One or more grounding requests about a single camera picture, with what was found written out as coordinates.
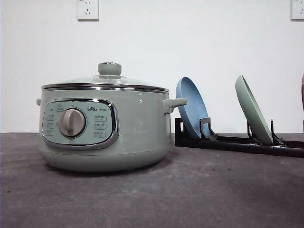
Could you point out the glass lid with green knob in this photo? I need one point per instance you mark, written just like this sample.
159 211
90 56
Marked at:
109 75

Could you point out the green plate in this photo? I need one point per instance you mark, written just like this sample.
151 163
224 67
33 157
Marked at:
254 111

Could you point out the blue plate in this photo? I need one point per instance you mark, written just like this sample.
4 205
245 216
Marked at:
195 108

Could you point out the green electric steamer pot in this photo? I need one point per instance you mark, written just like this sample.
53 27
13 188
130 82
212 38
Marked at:
102 130

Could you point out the pink plate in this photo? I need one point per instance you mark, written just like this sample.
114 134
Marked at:
302 91

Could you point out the black dish rack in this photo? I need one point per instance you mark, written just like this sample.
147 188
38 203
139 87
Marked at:
208 139

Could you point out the grey table cloth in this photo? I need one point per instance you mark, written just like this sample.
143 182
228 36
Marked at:
194 187

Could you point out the white wall socket left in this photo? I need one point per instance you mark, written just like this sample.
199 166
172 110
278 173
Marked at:
87 10

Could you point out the white wall socket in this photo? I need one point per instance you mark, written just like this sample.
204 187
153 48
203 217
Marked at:
87 10
296 11

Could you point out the white wall socket right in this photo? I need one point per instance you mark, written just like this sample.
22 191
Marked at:
296 11

